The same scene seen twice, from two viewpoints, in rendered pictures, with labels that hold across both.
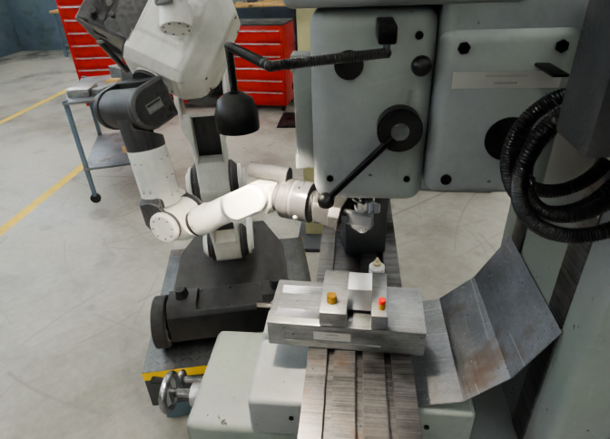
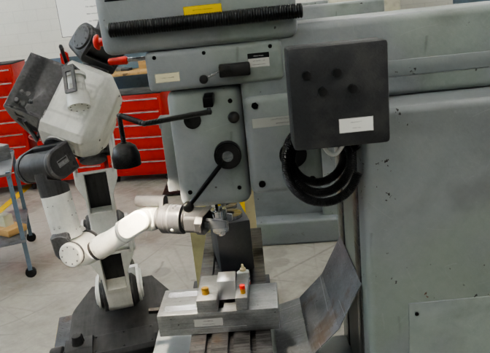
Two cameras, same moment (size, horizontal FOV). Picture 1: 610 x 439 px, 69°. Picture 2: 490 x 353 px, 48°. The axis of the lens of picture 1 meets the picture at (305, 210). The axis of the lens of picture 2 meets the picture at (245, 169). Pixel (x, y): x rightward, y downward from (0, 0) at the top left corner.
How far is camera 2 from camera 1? 0.71 m
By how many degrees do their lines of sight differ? 15
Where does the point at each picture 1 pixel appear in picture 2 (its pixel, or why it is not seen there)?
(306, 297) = (187, 297)
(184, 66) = (84, 132)
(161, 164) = (67, 205)
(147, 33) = (56, 111)
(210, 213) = (107, 238)
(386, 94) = (217, 135)
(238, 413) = not seen: outside the picture
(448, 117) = (255, 145)
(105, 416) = not seen: outside the picture
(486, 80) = (271, 122)
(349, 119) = (197, 152)
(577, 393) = (375, 322)
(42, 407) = not seen: outside the picture
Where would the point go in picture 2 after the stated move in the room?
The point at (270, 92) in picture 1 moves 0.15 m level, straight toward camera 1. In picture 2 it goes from (152, 161) to (153, 165)
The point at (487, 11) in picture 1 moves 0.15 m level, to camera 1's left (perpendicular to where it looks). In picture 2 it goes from (264, 85) to (203, 92)
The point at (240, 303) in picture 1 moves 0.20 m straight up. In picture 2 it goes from (133, 343) to (125, 297)
